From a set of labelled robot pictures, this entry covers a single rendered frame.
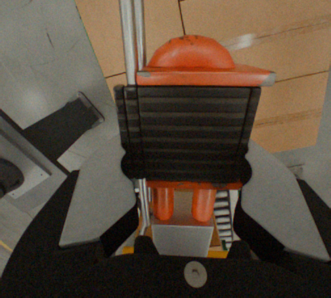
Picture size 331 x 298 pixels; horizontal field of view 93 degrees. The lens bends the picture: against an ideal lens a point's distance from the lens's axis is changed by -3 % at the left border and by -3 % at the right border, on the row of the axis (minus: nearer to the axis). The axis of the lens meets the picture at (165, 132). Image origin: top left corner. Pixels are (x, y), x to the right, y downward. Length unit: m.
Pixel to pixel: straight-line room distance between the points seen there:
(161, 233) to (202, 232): 0.04
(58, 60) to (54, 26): 0.23
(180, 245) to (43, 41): 1.60
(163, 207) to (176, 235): 0.04
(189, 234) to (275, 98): 0.83
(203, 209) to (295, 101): 0.88
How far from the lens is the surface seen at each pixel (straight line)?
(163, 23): 0.79
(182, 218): 0.19
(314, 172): 2.27
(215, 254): 0.55
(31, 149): 0.95
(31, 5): 1.69
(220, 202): 1.27
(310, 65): 0.98
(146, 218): 0.17
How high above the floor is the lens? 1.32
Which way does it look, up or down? 62 degrees down
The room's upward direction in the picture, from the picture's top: 174 degrees counter-clockwise
